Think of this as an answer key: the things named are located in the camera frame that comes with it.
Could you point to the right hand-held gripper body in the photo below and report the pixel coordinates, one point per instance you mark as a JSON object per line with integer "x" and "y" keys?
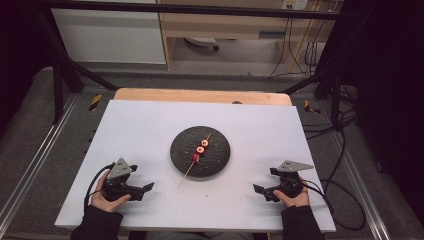
{"x": 289, "y": 181}

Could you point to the white table board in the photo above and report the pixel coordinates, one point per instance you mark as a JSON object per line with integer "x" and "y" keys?
{"x": 150, "y": 126}

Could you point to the person's left hand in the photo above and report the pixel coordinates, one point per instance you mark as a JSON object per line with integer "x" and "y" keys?
{"x": 103, "y": 201}

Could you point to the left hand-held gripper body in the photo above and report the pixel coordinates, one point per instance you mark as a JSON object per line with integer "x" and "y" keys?
{"x": 119, "y": 170}

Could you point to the grey chair base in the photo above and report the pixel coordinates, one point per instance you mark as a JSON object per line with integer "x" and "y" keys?
{"x": 201, "y": 41}

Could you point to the aluminium floor rail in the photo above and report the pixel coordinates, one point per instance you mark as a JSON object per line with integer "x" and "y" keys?
{"x": 36, "y": 156}
{"x": 360, "y": 186}

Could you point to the white cabinet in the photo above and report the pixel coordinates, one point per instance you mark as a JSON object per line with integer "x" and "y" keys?
{"x": 110, "y": 36}

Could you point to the person's right hand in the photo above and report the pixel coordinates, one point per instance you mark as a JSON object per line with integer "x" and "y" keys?
{"x": 295, "y": 201}

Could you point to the white wall socket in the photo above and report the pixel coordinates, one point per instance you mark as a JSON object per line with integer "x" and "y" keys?
{"x": 295, "y": 4}

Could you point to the yellow black tape strip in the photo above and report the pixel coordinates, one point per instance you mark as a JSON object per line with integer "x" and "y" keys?
{"x": 95, "y": 102}
{"x": 310, "y": 107}

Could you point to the black metal stand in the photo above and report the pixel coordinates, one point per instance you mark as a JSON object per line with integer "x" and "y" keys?
{"x": 58, "y": 86}
{"x": 335, "y": 96}

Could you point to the round black plate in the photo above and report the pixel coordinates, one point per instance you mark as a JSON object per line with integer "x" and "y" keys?
{"x": 186, "y": 150}

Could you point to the wooden table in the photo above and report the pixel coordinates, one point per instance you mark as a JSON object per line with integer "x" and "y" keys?
{"x": 186, "y": 95}

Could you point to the thin wooden skewer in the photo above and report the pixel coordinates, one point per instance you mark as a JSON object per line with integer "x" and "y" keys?
{"x": 186, "y": 173}

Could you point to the black curtain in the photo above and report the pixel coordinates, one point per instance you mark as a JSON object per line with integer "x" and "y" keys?
{"x": 390, "y": 83}
{"x": 16, "y": 50}

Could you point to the light wooden desk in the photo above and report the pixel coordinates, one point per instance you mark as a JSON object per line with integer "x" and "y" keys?
{"x": 213, "y": 25}

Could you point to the red sausage slice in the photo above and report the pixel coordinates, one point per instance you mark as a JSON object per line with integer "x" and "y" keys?
{"x": 204, "y": 143}
{"x": 200, "y": 150}
{"x": 195, "y": 157}

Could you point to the black metal crossbar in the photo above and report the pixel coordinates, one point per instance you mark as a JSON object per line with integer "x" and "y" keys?
{"x": 200, "y": 9}

